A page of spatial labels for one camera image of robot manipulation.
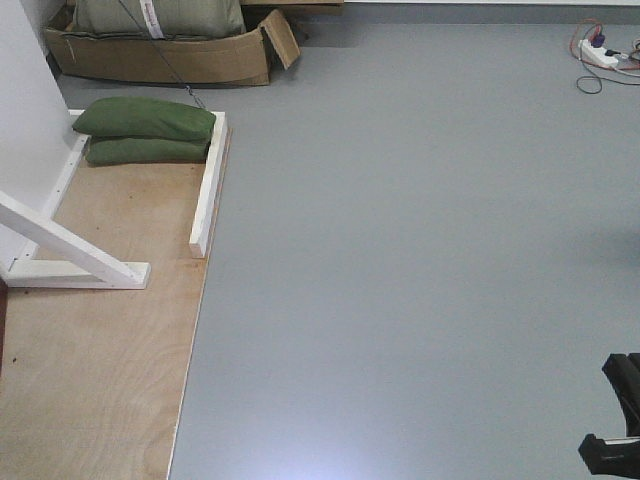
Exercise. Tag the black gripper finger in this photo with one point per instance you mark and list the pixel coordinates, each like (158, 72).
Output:
(622, 371)
(610, 456)

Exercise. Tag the white power strip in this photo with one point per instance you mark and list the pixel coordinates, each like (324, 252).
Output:
(596, 56)

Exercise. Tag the purple plug adapter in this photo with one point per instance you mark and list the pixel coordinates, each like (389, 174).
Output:
(597, 40)

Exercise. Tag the open flat cardboard box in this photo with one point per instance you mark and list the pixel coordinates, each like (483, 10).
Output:
(243, 60)

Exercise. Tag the plywood floor platform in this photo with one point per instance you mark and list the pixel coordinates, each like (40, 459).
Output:
(92, 380)

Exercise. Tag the lower green sandbag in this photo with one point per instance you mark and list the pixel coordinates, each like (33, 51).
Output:
(119, 151)

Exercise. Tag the green sandbag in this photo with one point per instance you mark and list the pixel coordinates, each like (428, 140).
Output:
(119, 151)
(145, 117)

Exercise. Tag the upper green sandbag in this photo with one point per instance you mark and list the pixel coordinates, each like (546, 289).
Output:
(145, 117)

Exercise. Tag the large olive woven sack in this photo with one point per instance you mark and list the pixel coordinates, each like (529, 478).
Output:
(161, 19)

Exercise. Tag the white wooden edge rail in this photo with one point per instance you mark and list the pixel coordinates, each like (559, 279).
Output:
(204, 213)

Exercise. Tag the white diagonal brace frame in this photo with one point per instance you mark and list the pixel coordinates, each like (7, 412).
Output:
(82, 265)

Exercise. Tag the white door frame panel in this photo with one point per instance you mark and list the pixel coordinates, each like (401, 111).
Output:
(35, 123)

